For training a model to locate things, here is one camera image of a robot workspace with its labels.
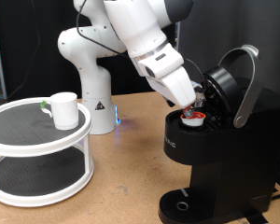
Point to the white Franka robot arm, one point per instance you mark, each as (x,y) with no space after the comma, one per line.
(96,77)

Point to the black Keurig coffee machine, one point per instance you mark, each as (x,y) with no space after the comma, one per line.
(239,161)

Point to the dark grey partition panel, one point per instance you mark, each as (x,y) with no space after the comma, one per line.
(224,21)

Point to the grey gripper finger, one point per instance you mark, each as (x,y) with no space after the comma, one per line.
(188,111)

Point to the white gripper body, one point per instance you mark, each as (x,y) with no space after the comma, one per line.
(175,87)

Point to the white two-tier turntable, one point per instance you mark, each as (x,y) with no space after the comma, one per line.
(37,149)

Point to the white coffee pod red lid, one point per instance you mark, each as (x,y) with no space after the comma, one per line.
(193,121)

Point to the black curtain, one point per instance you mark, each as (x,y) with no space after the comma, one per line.
(37,46)

